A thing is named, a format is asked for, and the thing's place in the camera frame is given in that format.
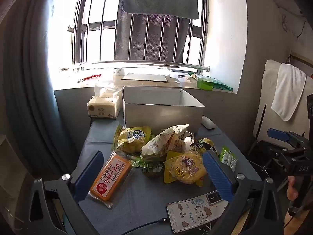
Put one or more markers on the green snack packet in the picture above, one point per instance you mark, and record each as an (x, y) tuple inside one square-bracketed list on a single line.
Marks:
[(149, 169)]

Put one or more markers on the orange snack packet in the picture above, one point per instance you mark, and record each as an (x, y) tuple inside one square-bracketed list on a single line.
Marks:
[(111, 176)]

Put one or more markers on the white cardboard box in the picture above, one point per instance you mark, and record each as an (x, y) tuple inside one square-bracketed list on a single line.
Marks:
[(161, 115)]

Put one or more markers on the yellow cartoon cake packet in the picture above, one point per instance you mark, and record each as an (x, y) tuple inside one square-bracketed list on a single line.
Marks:
[(184, 169)]

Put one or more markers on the white towel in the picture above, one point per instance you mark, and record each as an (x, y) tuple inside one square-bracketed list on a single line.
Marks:
[(288, 90)]

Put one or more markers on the small white block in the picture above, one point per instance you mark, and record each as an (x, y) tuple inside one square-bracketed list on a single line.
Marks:
[(207, 123)]

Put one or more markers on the tan snack packet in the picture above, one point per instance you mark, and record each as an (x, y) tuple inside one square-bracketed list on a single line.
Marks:
[(177, 143)]

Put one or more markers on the tissue pack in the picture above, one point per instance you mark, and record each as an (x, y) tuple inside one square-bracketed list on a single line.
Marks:
[(102, 107)]

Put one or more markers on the green seaweed packet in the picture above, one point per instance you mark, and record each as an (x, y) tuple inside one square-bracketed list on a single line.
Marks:
[(228, 158)]

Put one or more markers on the dark mesh cloth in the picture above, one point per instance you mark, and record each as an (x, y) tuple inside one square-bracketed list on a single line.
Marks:
[(154, 39)]

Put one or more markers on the yellow black snack packet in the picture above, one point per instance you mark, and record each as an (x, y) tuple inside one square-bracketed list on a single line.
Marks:
[(203, 144)]

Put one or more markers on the grey hanging towel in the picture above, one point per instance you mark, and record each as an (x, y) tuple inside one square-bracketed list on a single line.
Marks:
[(159, 0)]

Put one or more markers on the red beaded tool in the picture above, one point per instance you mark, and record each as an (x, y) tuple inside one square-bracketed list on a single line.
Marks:
[(91, 77)]

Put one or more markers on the blue grey table cloth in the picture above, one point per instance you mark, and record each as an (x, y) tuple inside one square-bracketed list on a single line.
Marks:
[(146, 195)]

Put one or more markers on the window grille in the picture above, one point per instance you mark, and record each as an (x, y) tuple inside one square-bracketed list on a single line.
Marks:
[(80, 29)]

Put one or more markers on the cardboard sheet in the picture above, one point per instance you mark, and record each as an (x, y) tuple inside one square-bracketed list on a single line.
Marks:
[(144, 77)]

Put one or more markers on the white tape roll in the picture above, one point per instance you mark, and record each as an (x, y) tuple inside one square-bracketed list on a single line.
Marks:
[(119, 72)]

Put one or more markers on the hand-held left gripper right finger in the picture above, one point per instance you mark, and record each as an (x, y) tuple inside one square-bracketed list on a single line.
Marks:
[(217, 173)]

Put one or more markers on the yellow bread packet blue label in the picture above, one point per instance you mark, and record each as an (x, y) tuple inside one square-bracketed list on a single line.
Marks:
[(129, 139)]

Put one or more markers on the green plastic bag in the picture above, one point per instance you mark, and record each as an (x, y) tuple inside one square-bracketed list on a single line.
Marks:
[(222, 84)]

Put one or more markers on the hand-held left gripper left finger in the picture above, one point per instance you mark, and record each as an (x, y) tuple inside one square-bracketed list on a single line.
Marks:
[(89, 176)]

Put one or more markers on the white cushioned chair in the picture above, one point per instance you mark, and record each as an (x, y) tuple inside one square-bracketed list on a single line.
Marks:
[(266, 90)]

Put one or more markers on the steel rail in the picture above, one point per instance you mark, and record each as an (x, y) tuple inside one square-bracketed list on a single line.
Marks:
[(146, 62)]

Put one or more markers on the smartphone with cartoon case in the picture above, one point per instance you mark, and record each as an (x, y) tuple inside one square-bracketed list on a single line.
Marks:
[(193, 213)]

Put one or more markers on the white long snack packet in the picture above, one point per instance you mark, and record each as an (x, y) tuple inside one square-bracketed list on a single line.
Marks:
[(156, 143)]

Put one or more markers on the green tape roll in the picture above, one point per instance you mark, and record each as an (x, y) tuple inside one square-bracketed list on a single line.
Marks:
[(205, 83)]

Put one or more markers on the blue grey curtain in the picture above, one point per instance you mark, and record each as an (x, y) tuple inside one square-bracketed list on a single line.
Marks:
[(29, 78)]

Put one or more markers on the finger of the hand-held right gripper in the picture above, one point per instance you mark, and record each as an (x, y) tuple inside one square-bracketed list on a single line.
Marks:
[(278, 134)]

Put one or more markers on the person's right hand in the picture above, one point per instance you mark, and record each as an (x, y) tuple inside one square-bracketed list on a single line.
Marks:
[(292, 188)]

